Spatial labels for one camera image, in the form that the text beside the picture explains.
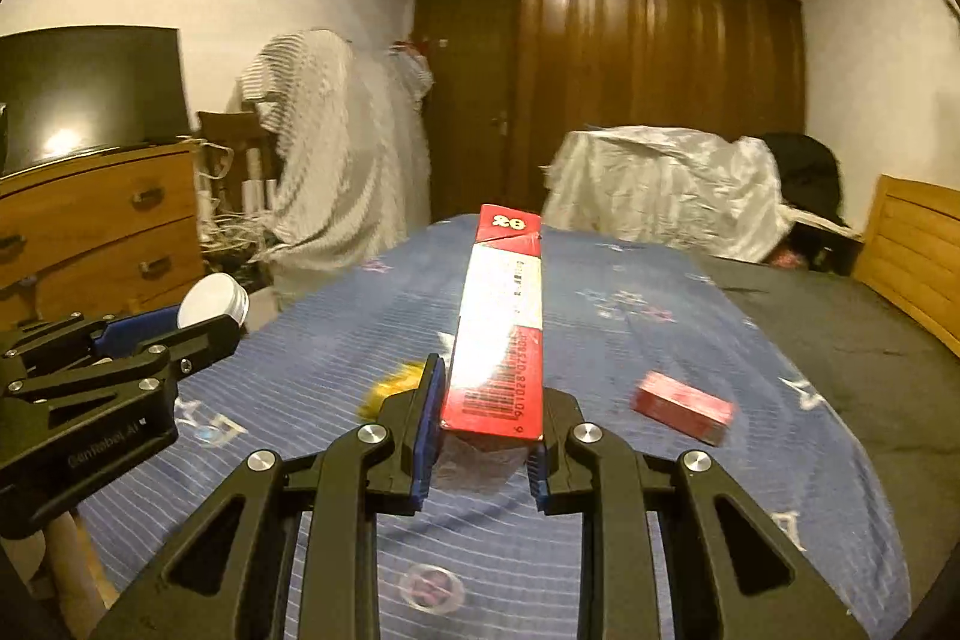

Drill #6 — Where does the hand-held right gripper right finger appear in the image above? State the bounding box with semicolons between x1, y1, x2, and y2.
525;385;871;640

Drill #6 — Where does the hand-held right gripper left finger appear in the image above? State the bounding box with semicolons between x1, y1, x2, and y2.
90;353;448;640

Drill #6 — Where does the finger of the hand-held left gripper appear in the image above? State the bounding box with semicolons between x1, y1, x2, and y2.
4;310;242;414
0;308;182;380

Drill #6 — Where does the white plastic bucket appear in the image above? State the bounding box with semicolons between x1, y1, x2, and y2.
176;272;251;334

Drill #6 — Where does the long red box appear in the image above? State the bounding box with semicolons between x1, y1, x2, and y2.
439;203;548;443

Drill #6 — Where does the yellow wrapper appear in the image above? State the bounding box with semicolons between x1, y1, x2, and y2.
360;364;425;420

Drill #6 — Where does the wooden chest of drawers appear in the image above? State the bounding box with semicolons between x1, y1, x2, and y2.
0;141;208;334

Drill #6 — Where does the blue checked star blanket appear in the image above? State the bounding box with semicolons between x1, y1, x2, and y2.
75;212;913;640

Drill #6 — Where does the small red box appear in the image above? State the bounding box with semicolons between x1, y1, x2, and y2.
630;371;737;447

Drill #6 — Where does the white router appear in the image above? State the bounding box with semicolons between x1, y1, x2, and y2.
238;149;275;214

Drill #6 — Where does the dark wooden chair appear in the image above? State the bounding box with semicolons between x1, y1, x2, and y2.
196;111;279;214

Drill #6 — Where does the striped cloth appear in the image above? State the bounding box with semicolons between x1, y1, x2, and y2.
238;29;435;312

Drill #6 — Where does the black television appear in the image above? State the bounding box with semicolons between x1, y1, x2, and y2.
0;26;193;177

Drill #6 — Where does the white satin cover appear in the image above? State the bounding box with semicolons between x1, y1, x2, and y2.
538;124;793;263

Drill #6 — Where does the black bed sheet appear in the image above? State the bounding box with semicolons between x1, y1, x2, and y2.
690;254;960;640

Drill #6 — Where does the brown wooden door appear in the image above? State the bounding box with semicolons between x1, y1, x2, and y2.
412;0;523;223

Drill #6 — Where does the dark side table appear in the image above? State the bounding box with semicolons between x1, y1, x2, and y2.
780;212;864;278

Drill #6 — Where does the black cloth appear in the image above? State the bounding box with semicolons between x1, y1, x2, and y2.
761;132;849;229

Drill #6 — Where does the wooden headboard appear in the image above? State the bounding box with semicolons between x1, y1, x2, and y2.
851;173;960;360

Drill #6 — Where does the brown wooden wardrobe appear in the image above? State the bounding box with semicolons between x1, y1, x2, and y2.
514;0;808;215

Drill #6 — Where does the tangle of white cables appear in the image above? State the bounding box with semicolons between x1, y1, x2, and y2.
199;209;279;260

